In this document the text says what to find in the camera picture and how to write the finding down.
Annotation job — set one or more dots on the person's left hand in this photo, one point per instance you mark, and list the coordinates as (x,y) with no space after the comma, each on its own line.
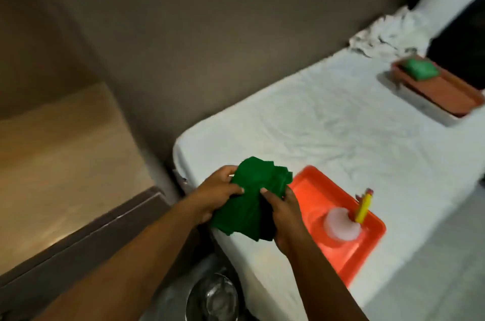
(206,196)

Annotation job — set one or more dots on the brown tray with white rim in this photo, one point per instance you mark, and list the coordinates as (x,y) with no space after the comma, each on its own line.
(435,90)

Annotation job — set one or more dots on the steel bowl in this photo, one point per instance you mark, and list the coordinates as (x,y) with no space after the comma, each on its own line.
(212,298)

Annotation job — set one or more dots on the folded green cloth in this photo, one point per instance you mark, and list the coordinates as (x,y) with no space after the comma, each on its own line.
(420,68)

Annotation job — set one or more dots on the person's right thumb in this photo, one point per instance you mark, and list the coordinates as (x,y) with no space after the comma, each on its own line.
(271,197)

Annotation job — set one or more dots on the orange plastic tray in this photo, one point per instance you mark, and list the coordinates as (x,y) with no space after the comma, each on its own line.
(333,226)

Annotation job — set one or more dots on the person's right hand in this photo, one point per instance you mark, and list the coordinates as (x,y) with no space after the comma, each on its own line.
(286,218)

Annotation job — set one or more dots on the person's left thumb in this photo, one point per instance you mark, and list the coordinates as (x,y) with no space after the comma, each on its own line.
(234,191)

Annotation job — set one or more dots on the white plastic spray bottle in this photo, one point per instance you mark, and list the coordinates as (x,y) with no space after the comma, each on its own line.
(341,224)

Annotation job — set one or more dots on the yellow spray nozzle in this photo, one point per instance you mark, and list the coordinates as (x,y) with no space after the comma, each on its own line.
(364,206)

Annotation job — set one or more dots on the person's right forearm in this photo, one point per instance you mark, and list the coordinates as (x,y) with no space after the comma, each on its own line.
(322,279)

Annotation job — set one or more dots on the person's left forearm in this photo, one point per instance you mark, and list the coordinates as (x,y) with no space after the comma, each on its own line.
(125,264)

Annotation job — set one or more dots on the white bed sheet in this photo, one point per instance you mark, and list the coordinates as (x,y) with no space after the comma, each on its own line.
(322,143)

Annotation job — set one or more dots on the green cloth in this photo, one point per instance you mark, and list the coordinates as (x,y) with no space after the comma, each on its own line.
(250,199)
(420,68)

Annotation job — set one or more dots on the brown wooden ledge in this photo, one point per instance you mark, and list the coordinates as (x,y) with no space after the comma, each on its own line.
(75,245)

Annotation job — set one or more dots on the crumpled white towel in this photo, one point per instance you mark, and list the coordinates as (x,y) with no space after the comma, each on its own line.
(390,31)

